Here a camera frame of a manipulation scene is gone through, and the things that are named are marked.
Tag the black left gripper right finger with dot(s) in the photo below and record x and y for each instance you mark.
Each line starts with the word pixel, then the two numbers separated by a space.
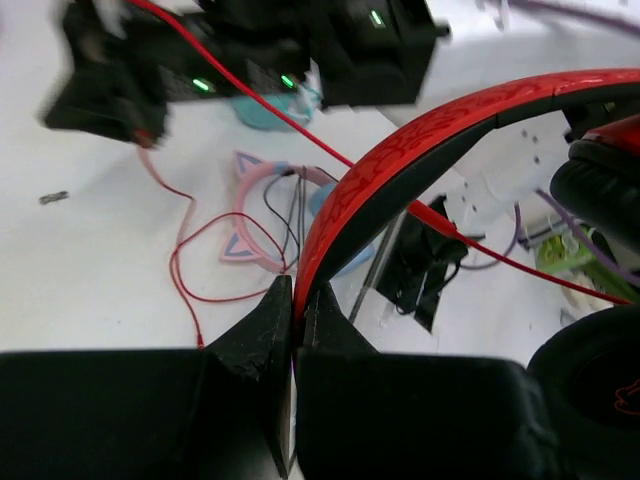
pixel 363 414

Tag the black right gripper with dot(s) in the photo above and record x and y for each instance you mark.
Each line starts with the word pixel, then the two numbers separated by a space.
pixel 124 77

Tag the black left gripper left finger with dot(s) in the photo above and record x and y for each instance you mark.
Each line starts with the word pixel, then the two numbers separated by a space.
pixel 220 412

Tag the red black headphones with cable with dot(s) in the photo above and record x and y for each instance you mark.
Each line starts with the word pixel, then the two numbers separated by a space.
pixel 390 177

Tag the pink blue cat ear headphones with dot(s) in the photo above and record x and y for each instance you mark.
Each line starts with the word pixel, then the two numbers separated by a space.
pixel 250 170

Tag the small grey screw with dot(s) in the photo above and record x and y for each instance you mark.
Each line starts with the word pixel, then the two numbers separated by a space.
pixel 53 197

